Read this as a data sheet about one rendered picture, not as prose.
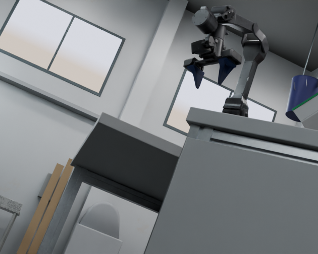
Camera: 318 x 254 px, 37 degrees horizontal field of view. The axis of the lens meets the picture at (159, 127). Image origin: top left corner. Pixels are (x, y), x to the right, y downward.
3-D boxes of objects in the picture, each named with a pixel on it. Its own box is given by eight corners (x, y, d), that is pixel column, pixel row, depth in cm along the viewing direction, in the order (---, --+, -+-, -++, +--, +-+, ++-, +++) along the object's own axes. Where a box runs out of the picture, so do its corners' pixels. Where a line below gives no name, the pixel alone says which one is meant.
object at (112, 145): (69, 165, 176) (72, 157, 177) (279, 253, 191) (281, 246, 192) (97, 122, 111) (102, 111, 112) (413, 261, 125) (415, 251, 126)
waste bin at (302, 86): (323, 122, 662) (333, 84, 680) (301, 106, 642) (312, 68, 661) (296, 125, 704) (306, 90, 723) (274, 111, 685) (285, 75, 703)
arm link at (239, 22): (247, 54, 176) (250, 25, 176) (268, 53, 171) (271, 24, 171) (203, 37, 153) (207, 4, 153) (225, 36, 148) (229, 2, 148)
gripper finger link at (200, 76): (197, 74, 155) (186, 66, 151) (206, 72, 153) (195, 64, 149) (194, 93, 153) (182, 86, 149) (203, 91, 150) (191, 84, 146)
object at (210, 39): (203, 45, 151) (190, 35, 147) (221, 39, 146) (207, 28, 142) (200, 62, 149) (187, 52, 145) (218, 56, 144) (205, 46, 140)
